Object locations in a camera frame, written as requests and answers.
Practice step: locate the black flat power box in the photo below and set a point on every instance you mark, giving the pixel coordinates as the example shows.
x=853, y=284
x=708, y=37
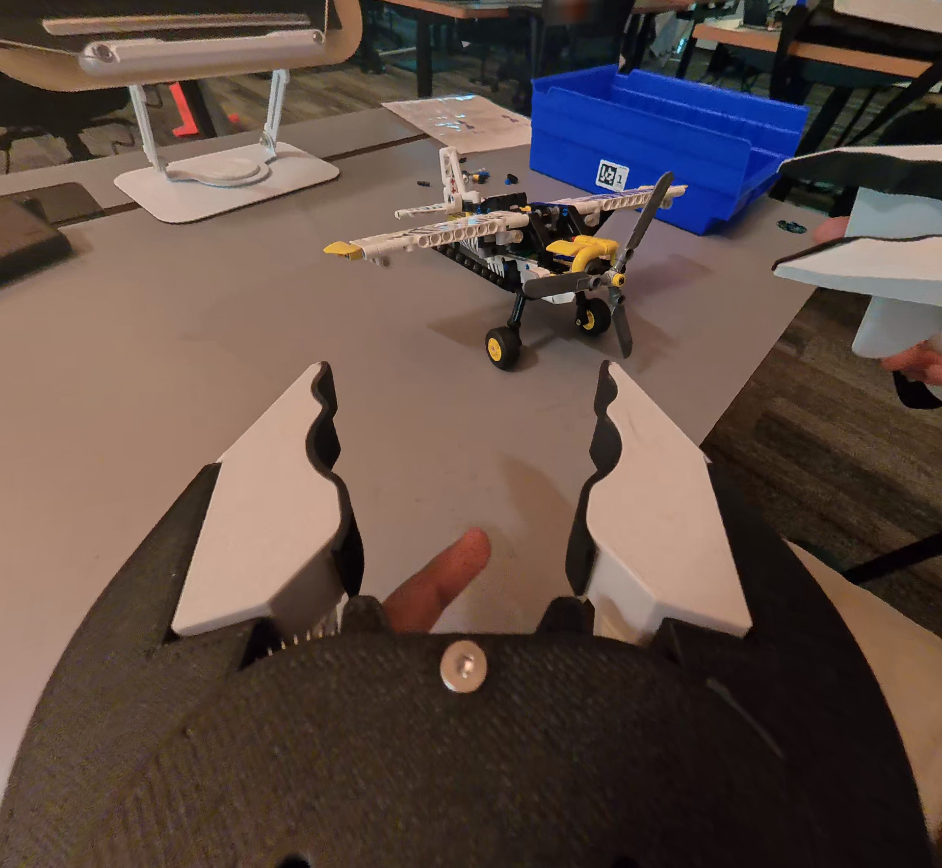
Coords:
x=29, y=243

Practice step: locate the printed paper sheet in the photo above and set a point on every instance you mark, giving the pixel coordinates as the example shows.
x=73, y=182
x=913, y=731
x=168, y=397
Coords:
x=456, y=121

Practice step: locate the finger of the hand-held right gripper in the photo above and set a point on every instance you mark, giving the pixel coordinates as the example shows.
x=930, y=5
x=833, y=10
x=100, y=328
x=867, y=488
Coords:
x=898, y=153
x=883, y=268

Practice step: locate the black slim device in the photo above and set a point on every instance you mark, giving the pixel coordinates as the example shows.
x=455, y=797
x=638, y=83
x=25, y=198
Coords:
x=73, y=200

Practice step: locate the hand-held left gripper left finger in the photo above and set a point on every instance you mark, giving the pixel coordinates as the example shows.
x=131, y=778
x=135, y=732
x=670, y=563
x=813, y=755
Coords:
x=265, y=522

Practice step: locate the small dark lego piece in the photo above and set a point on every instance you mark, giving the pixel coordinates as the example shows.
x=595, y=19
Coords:
x=793, y=226

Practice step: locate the cluster of small lego pieces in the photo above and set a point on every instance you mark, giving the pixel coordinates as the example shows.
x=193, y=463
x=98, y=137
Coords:
x=478, y=176

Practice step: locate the person's right hand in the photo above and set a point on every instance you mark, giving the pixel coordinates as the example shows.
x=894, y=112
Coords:
x=923, y=364

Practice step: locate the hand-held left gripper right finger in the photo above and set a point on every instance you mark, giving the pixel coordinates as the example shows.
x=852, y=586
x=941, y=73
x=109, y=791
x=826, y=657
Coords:
x=662, y=522

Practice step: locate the blue plastic bin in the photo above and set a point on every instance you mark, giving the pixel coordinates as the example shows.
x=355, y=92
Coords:
x=662, y=125

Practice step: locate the yellow white lego airplane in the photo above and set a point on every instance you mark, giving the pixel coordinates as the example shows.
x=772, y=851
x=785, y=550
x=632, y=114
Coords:
x=515, y=243

